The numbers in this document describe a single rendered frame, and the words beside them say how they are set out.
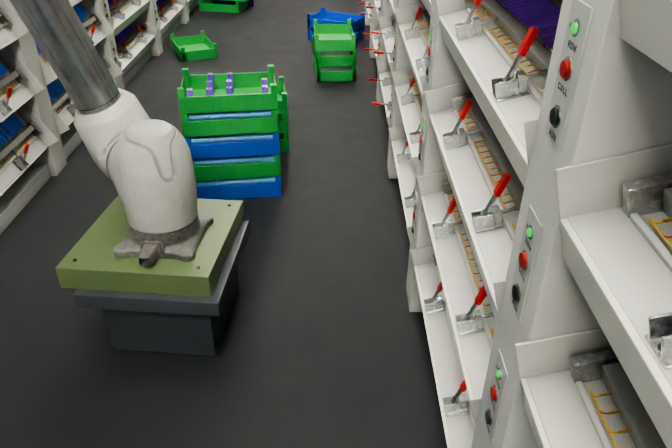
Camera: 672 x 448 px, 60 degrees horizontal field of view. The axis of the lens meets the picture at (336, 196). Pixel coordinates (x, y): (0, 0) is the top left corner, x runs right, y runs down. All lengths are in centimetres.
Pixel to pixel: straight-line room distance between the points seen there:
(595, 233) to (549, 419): 20
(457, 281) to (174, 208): 61
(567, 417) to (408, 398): 74
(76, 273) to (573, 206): 107
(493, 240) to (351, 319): 73
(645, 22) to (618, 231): 17
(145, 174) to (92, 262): 24
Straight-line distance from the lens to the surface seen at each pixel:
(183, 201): 128
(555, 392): 65
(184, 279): 127
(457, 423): 112
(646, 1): 44
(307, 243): 175
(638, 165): 54
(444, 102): 123
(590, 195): 53
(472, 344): 96
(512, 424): 72
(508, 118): 72
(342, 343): 144
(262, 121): 186
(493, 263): 80
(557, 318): 62
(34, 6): 133
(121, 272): 131
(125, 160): 126
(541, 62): 80
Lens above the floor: 103
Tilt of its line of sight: 31 degrees down
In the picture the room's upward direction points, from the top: straight up
